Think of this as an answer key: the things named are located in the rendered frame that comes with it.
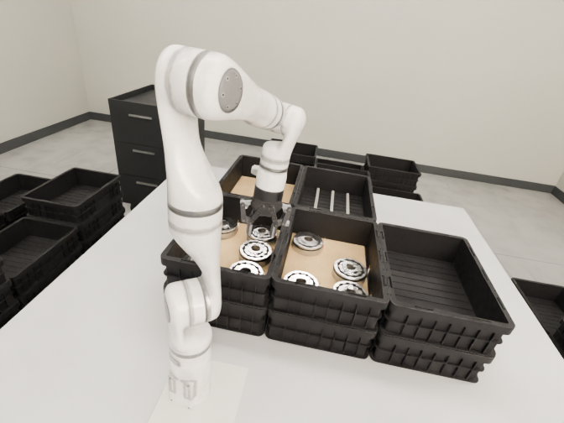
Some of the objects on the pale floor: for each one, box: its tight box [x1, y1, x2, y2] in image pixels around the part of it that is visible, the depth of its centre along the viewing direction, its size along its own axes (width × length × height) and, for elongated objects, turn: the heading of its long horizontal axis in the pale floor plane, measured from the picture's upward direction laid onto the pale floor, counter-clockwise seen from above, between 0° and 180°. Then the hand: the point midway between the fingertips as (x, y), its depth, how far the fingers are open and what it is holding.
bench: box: [0, 166, 564, 423], centre depth 141 cm, size 160×160×70 cm
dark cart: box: [107, 84, 205, 211], centre depth 269 cm, size 62×45×90 cm
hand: (261, 231), depth 92 cm, fingers open, 5 cm apart
